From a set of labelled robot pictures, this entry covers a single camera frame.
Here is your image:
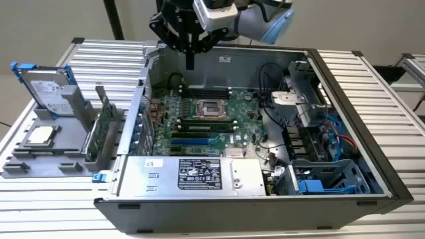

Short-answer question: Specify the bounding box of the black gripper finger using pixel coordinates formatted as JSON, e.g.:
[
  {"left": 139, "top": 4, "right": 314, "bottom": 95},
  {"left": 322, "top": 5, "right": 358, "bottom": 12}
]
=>
[
  {"left": 189, "top": 26, "right": 230, "bottom": 70},
  {"left": 147, "top": 12, "right": 191, "bottom": 70}
]

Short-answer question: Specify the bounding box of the green graphics card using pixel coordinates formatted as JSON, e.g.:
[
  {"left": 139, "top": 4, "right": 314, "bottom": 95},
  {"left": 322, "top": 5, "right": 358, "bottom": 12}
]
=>
[{"left": 81, "top": 86, "right": 115, "bottom": 162}]

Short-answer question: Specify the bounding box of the black stand pole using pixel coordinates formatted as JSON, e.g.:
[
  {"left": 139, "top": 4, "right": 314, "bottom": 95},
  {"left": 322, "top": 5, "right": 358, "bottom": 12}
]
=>
[{"left": 102, "top": 0, "right": 125, "bottom": 40}]

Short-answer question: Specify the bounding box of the CPU socket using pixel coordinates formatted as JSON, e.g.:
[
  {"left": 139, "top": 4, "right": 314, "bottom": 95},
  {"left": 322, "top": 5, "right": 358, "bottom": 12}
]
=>
[{"left": 193, "top": 99, "right": 229, "bottom": 118}]

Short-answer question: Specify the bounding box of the green RAM stick with label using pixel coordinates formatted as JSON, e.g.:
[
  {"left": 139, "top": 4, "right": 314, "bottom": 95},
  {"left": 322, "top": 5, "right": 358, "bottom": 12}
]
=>
[{"left": 181, "top": 125, "right": 233, "bottom": 131}]

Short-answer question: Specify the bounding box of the green motherboard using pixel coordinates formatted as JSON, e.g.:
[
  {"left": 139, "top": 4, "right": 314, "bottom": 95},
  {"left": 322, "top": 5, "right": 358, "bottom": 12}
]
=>
[{"left": 150, "top": 88, "right": 266, "bottom": 165}]

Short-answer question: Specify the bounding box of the black expansion slot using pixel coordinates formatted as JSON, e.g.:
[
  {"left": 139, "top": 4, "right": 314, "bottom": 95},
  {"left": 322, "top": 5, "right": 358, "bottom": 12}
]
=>
[{"left": 170, "top": 133, "right": 210, "bottom": 139}]

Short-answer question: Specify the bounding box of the blue expansion slot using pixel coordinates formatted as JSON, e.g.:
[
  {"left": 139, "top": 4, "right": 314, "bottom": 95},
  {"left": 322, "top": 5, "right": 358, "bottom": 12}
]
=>
[{"left": 170, "top": 138, "right": 213, "bottom": 145}]

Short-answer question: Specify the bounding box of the hard disk in blue carrier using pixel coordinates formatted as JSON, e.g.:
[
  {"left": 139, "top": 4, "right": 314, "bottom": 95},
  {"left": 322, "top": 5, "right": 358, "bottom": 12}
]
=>
[{"left": 9, "top": 61, "right": 77, "bottom": 118}]

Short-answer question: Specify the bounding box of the silver finned heatsink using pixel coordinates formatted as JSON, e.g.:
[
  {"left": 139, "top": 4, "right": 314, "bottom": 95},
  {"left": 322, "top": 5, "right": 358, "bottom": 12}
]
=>
[{"left": 223, "top": 147, "right": 246, "bottom": 158}]

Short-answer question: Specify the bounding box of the grey parts rack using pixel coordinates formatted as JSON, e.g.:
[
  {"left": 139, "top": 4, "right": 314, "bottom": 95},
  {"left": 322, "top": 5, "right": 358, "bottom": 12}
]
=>
[{"left": 0, "top": 84, "right": 125, "bottom": 179}]

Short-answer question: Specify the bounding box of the silver CPU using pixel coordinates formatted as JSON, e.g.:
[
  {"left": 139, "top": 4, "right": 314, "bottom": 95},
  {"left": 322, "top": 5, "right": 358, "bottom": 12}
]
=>
[{"left": 23, "top": 125, "right": 55, "bottom": 145}]

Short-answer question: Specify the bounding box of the grey plastic disk bay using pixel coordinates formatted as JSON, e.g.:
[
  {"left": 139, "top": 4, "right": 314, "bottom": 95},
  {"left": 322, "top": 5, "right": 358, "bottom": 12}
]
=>
[{"left": 286, "top": 159, "right": 371, "bottom": 196}]

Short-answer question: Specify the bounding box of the silver power supply unit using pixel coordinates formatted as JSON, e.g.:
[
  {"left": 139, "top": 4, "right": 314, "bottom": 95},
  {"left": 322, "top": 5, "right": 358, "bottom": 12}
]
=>
[{"left": 117, "top": 156, "right": 267, "bottom": 197}]

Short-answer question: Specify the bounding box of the blue disk carrier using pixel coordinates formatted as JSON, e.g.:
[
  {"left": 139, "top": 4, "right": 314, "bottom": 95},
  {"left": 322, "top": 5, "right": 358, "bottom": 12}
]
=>
[{"left": 298, "top": 179, "right": 360, "bottom": 195}]

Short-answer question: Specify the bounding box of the open grey PC case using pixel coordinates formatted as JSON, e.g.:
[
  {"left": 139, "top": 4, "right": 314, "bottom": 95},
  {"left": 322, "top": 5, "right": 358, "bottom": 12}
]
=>
[{"left": 93, "top": 41, "right": 415, "bottom": 235}]

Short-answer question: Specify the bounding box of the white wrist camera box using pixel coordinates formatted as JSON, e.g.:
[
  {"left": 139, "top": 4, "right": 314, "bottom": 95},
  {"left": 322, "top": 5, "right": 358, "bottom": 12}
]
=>
[{"left": 193, "top": 0, "right": 239, "bottom": 32}]

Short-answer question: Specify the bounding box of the thin black looped wire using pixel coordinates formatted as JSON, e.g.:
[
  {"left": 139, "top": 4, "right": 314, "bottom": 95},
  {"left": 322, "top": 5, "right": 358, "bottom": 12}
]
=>
[{"left": 257, "top": 62, "right": 285, "bottom": 100}]

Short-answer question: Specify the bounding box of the silver metal drive bracket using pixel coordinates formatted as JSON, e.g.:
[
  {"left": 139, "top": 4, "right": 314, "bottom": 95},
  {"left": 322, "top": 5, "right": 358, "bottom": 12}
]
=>
[{"left": 270, "top": 61, "right": 332, "bottom": 127}]

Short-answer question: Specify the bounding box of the black plastic bracket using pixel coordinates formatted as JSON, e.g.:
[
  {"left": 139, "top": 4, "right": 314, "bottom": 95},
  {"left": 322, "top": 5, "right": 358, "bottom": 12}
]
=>
[{"left": 281, "top": 124, "right": 319, "bottom": 161}]

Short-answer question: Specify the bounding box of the blue data wire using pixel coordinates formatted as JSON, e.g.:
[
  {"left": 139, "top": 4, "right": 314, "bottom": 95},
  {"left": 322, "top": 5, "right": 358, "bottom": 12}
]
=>
[{"left": 320, "top": 112, "right": 347, "bottom": 162}]

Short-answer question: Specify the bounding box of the red power wire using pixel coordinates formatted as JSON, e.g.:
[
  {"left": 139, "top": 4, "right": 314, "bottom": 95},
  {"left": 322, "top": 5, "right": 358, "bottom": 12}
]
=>
[{"left": 336, "top": 134, "right": 358, "bottom": 151}]

